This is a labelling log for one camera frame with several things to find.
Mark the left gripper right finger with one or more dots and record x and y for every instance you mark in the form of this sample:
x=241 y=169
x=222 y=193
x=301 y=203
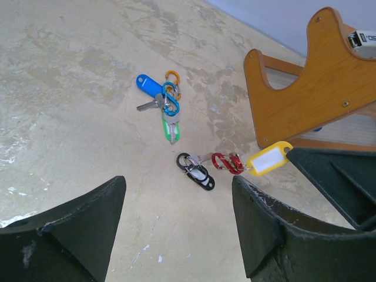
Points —
x=280 y=243

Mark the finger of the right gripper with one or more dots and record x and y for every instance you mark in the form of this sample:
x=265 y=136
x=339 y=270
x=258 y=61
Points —
x=345 y=178

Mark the key with green tag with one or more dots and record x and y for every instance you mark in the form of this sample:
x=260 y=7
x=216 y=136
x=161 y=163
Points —
x=171 y=127

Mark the red S carabiner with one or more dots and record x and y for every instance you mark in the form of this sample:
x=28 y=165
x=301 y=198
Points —
x=230 y=162

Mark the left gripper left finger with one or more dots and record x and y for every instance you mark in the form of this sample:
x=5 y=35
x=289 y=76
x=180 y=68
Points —
x=70 y=242

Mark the wooden shelf rack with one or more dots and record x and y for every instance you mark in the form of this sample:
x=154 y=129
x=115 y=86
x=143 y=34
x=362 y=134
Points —
x=287 y=101

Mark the orange S carabiner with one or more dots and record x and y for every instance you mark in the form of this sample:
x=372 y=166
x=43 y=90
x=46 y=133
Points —
x=174 y=77

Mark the black S carabiner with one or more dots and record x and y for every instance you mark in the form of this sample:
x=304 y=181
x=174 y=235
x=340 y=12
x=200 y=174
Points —
x=187 y=164

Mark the key with blue tag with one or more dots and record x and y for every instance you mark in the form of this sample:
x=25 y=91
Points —
x=153 y=89

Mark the key with yellow tag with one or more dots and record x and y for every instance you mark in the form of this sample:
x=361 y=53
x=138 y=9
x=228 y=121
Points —
x=264 y=161

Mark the blue S carabiner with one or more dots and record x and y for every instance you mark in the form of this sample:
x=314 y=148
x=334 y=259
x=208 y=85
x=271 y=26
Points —
x=171 y=106

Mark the key with black tag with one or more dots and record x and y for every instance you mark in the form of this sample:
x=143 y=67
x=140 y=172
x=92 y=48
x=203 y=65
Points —
x=203 y=179

